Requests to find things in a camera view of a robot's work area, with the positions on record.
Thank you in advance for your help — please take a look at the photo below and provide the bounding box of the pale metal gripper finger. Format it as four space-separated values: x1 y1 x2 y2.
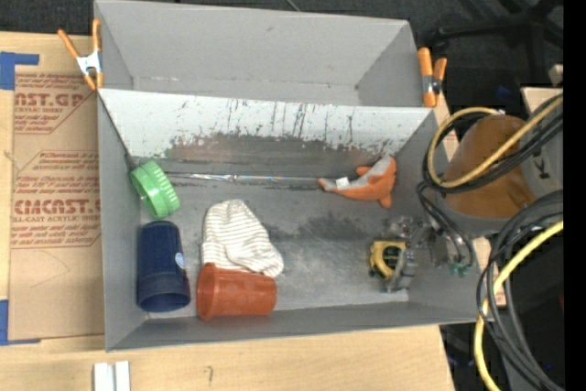
394 242 417 267
385 261 419 293

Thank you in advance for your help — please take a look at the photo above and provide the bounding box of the green plastic ring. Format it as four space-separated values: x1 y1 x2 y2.
129 159 181 220

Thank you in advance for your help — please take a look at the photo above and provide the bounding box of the dark blue cup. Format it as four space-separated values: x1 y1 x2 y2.
136 220 192 314

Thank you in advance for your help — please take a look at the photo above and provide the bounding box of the yellow and black ring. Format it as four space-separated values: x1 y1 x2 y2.
368 239 408 281

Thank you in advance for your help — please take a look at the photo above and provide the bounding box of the orange-red cup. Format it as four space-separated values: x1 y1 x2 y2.
196 262 278 322

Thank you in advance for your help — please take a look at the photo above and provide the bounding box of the orange and grey toy fish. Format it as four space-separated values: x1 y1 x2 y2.
317 155 398 210

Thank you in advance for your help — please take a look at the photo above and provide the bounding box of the grey metal bin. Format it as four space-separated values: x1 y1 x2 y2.
92 0 487 353

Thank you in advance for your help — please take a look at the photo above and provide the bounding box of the brown cardboard board red print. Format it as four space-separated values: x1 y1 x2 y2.
0 30 107 345

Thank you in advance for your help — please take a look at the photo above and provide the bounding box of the white striped cloth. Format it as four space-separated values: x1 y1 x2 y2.
201 198 286 279

